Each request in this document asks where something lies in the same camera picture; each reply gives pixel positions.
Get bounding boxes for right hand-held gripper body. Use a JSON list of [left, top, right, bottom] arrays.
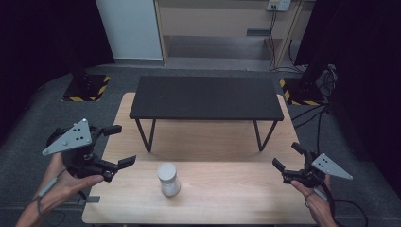
[[290, 150, 354, 189]]

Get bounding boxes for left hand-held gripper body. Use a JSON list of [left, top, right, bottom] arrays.
[[42, 118, 104, 179]]

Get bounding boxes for white cylindrical bottle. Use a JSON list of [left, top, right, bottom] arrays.
[[157, 162, 182, 199]]

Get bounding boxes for person's right hand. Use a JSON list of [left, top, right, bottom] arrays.
[[289, 175, 337, 219]]

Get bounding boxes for person's left hand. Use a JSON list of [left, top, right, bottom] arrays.
[[32, 152, 105, 213]]

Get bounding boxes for black stand base hazard tape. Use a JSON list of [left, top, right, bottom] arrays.
[[279, 77, 326, 107], [61, 73, 112, 103]]

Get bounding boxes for black curtain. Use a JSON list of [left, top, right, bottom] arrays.
[[0, 0, 115, 140], [293, 0, 401, 200]]

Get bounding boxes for black low shelf metal legs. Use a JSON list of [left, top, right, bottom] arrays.
[[129, 75, 285, 153]]

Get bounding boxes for white panel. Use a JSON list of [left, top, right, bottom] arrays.
[[95, 0, 164, 61]]

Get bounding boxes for black floor cables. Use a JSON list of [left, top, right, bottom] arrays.
[[290, 64, 339, 156]]

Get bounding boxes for grey metal table bracket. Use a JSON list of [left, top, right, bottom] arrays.
[[77, 195, 101, 206]]

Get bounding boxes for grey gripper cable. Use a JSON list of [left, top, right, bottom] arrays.
[[35, 167, 69, 221]]

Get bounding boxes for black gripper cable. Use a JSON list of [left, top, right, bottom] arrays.
[[321, 183, 370, 227]]

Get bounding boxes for black hanging cables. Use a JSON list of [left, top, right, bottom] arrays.
[[267, 4, 308, 74]]

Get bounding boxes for dark wall vent plate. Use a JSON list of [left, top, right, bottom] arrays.
[[246, 28, 272, 37]]

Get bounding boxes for white wall socket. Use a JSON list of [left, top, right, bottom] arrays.
[[266, 0, 292, 13]]

